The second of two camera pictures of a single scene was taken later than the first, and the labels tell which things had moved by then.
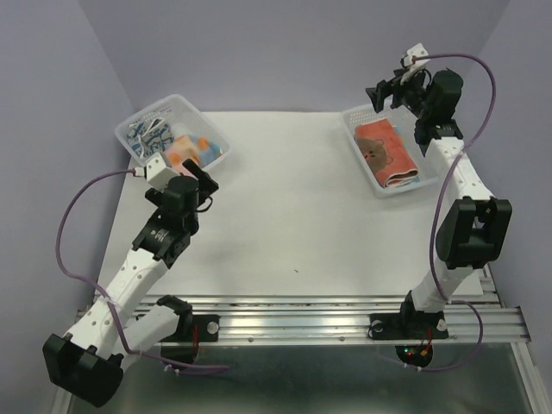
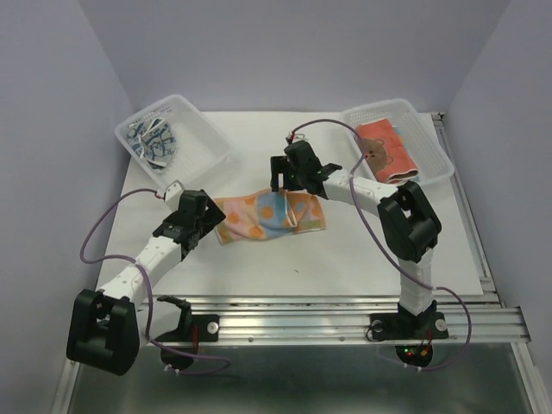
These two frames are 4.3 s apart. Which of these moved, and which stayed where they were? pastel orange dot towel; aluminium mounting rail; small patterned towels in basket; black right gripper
Moved: black right gripper; pastel orange dot towel
Stayed: aluminium mounting rail; small patterned towels in basket
